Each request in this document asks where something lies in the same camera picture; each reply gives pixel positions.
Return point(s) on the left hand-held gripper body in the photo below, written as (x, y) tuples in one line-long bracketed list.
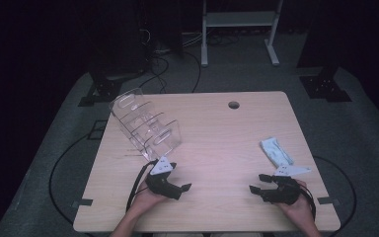
[(161, 187)]

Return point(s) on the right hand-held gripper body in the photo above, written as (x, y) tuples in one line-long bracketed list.
[(286, 192)]

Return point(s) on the light blue cleaning cloth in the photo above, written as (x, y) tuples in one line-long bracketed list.
[(276, 152)]

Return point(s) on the clear acrylic divided organizer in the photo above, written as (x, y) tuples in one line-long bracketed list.
[(144, 128)]

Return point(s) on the person's left hand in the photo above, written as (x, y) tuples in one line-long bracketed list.
[(148, 200)]

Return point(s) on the person's right hand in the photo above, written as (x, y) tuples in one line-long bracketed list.
[(301, 210)]

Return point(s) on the grey tape strip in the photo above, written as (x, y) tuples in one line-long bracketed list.
[(85, 202), (327, 200)]

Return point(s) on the black tape square outline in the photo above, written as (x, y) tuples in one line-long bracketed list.
[(92, 138)]

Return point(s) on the black stand base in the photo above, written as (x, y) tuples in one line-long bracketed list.
[(324, 87), (105, 89)]

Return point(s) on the white metal stand frame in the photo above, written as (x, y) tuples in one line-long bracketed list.
[(237, 19)]

